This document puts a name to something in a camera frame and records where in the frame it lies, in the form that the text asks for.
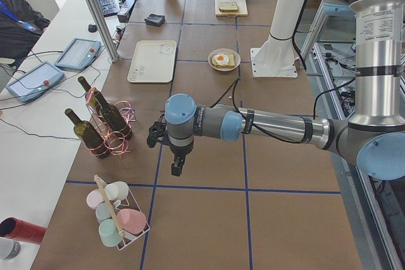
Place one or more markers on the mint green cup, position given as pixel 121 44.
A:
pixel 108 233

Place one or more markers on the white cup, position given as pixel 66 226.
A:
pixel 117 190

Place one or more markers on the green wine bottle back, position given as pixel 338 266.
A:
pixel 85 85

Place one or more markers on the black keyboard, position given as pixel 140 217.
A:
pixel 109 7

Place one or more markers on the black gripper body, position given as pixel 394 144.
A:
pixel 180 150

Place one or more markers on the white bowl plate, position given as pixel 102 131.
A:
pixel 225 51

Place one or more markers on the cream bear tray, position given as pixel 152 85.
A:
pixel 153 61

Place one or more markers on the green wine bottle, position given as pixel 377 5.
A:
pixel 85 85
pixel 112 116
pixel 91 138

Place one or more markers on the grey cup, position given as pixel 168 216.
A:
pixel 102 212

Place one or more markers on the blue teach pendant near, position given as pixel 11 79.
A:
pixel 35 82

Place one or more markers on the blue teach pendant far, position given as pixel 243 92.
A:
pixel 78 55

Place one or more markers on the red cylinder can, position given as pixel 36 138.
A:
pixel 20 230

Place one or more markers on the wooden rack handle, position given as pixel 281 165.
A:
pixel 99 184

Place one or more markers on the aluminium frame post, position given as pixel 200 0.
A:
pixel 103 29

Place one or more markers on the copper wire bottle rack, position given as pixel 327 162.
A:
pixel 114 141

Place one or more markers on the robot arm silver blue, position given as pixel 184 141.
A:
pixel 371 139

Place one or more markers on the black mouse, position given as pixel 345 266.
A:
pixel 92 28

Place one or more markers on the light pink cup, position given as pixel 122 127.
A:
pixel 94 199

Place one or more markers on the green wine bottle front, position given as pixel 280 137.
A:
pixel 91 138

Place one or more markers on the fried egg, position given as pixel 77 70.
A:
pixel 220 59

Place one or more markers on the grey folded cloth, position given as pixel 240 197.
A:
pixel 155 20

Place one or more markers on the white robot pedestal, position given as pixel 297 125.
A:
pixel 275 58

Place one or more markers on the wooden cutting board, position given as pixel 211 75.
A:
pixel 241 4

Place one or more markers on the bread slice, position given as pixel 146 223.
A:
pixel 231 62
pixel 228 7

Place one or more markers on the salmon pink cup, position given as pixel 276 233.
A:
pixel 132 220

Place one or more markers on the blue teach pendant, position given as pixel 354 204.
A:
pixel 78 55
pixel 35 82

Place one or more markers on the grey tape roll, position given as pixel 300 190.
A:
pixel 9 248

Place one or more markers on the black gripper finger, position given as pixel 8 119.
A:
pixel 175 167
pixel 181 161

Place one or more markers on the white wire cup rack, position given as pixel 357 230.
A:
pixel 128 203

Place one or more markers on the green wine bottle middle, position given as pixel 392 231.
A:
pixel 112 116

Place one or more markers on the person in dark jacket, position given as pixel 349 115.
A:
pixel 21 28

